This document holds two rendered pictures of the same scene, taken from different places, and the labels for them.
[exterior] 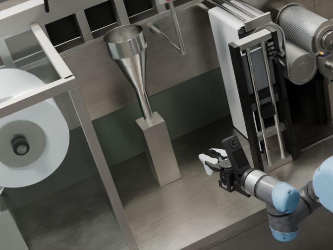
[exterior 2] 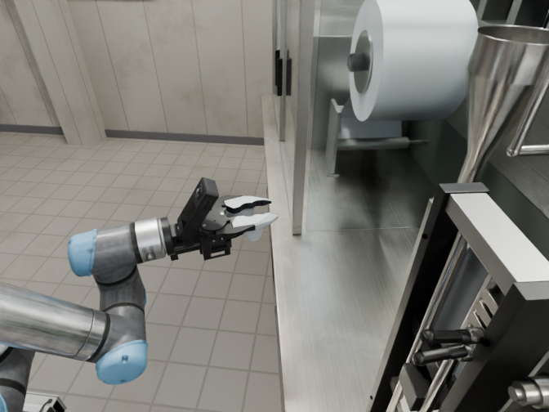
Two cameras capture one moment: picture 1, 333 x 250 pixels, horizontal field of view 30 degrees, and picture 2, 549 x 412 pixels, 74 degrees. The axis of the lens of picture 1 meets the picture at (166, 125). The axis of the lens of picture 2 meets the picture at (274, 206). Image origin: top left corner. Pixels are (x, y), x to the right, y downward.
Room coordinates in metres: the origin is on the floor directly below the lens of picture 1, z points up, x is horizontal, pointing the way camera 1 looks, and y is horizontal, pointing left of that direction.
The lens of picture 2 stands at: (1.70, -0.65, 1.66)
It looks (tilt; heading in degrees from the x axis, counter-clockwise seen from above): 37 degrees down; 100
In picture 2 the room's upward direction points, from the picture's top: straight up
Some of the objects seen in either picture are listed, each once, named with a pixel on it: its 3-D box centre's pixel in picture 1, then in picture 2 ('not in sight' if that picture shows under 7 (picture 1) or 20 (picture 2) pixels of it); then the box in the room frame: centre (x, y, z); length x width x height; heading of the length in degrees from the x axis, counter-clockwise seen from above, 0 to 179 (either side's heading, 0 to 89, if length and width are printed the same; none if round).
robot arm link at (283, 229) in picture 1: (286, 217); (122, 293); (1.34, -0.26, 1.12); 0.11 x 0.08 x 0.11; 120
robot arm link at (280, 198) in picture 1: (277, 195); (107, 250); (1.33, -0.24, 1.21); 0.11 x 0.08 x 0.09; 30
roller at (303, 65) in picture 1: (286, 57); not in sight; (2.14, -0.52, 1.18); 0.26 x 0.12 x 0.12; 14
